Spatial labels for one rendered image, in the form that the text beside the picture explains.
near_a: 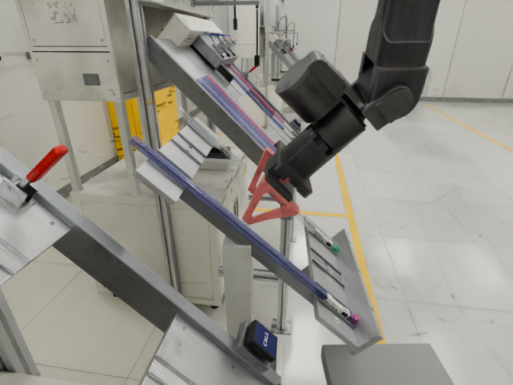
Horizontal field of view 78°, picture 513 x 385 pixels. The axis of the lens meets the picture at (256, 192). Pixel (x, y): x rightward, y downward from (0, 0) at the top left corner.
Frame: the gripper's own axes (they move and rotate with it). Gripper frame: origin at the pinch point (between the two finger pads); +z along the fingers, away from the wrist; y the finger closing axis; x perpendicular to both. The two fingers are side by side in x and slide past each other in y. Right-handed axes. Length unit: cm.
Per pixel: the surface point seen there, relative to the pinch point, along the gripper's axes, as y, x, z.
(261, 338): 11.0, 13.5, 10.7
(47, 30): -72, -71, 34
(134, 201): -69, -12, 65
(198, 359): 15.8, 6.7, 15.5
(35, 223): 12.9, -20.1, 15.2
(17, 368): 6, -8, 57
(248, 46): -425, -35, 16
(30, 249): 16.0, -18.2, 15.4
